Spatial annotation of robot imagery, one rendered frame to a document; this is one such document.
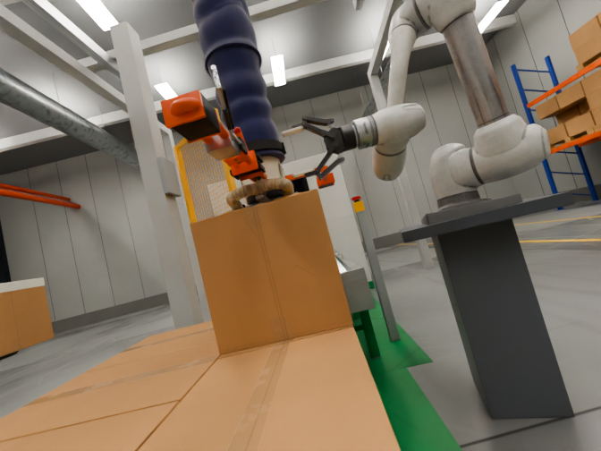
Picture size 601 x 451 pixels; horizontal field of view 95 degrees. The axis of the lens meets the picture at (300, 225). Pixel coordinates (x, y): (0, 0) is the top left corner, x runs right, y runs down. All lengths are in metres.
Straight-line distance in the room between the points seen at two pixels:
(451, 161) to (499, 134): 0.18
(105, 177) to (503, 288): 12.56
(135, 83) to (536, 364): 3.06
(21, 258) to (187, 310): 12.34
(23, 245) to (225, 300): 13.71
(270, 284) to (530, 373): 0.98
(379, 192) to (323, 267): 10.11
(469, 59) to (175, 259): 2.16
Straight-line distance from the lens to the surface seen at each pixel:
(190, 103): 0.55
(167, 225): 2.44
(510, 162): 1.23
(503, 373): 1.36
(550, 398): 1.43
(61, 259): 13.49
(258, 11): 3.63
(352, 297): 1.47
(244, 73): 1.23
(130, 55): 3.06
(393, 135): 0.89
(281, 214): 0.81
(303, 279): 0.81
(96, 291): 12.75
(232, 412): 0.59
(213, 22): 1.35
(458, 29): 1.28
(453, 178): 1.26
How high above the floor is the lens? 0.79
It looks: 4 degrees up
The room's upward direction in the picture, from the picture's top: 15 degrees counter-clockwise
